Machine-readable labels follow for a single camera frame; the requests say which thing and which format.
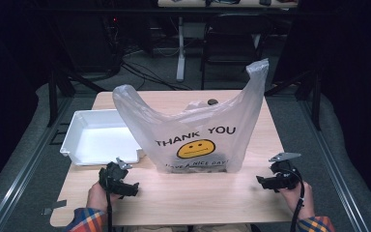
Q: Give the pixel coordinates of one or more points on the translucent plastic smiley shopping bag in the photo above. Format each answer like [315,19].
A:
[206,122]

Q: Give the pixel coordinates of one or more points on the person's left hand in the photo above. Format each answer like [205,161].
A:
[97,198]

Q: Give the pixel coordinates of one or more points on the black folding chair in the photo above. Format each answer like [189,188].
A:
[235,38]

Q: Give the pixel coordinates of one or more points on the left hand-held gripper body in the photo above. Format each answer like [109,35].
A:
[112,175]

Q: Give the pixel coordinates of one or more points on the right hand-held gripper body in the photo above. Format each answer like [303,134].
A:
[286,177]

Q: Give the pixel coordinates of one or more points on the white desk leg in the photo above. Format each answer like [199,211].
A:
[181,51]

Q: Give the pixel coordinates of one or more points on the black metal stand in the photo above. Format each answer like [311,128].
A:
[309,90]
[58,90]

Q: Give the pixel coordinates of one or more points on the person's right hand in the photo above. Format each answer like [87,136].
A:
[298,201]

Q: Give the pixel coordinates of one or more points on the grey packet inside bag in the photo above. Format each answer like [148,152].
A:
[199,166]

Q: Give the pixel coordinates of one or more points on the white plastic tray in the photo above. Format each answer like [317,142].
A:
[103,141]

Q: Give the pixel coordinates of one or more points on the wooden background desk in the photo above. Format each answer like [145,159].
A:
[225,4]

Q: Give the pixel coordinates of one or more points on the metal floor rail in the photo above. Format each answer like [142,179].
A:
[22,167]
[331,167]

